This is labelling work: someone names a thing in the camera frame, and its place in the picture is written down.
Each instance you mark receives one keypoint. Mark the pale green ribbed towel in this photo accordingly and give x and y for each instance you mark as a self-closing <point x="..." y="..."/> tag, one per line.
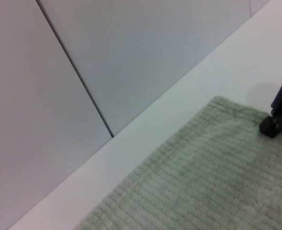
<point x="203" y="179"/>

